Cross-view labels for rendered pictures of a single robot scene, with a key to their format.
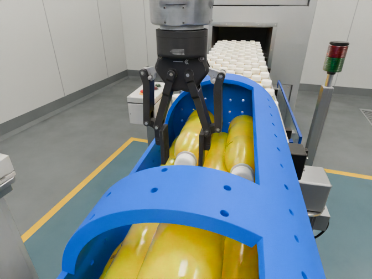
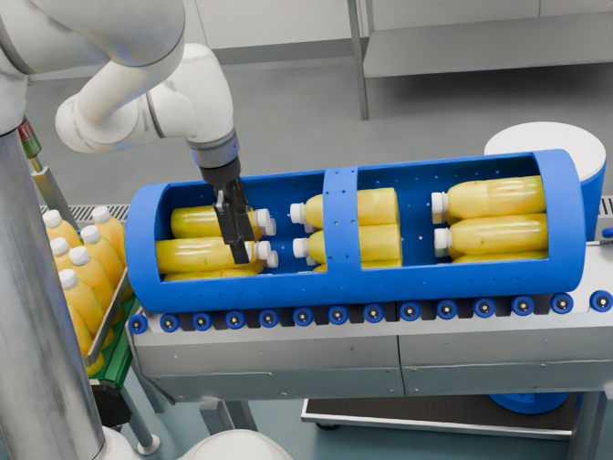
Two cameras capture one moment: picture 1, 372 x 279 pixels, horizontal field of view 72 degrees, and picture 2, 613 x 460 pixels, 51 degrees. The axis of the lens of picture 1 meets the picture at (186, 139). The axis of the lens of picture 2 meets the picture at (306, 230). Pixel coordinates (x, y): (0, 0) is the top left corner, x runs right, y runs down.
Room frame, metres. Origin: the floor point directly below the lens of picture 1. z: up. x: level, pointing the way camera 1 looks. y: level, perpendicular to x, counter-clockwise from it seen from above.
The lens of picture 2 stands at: (0.26, 1.03, 1.95)
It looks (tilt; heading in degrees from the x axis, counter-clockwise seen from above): 38 degrees down; 270
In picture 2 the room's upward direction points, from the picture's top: 12 degrees counter-clockwise
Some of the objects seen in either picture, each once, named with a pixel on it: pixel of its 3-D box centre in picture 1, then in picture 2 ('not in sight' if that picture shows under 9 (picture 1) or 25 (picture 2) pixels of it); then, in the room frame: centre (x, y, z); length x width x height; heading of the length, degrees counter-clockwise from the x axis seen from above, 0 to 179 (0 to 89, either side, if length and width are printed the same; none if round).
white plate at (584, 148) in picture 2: not in sight; (543, 152); (-0.34, -0.24, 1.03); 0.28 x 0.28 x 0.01
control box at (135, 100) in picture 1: (151, 101); not in sight; (0.91, 0.13, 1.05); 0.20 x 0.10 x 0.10; 168
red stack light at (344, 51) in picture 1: (337, 50); (18, 130); (0.95, -0.54, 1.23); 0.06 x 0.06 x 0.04
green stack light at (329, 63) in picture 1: (333, 63); (25, 144); (0.95, -0.54, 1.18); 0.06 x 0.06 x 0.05
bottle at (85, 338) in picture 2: not in sight; (72, 337); (0.81, 0.03, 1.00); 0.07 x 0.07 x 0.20
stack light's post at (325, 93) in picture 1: (297, 197); (109, 308); (0.95, -0.54, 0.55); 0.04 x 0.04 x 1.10; 78
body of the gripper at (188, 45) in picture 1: (182, 60); (223, 177); (0.40, 0.01, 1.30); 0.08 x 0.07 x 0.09; 78
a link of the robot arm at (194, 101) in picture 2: not in sight; (190, 91); (0.41, 0.01, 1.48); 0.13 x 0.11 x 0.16; 2
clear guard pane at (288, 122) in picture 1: (278, 144); not in sight; (1.21, -0.51, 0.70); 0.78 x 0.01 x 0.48; 168
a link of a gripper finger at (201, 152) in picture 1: (201, 148); (244, 227); (0.39, -0.03, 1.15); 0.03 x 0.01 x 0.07; 168
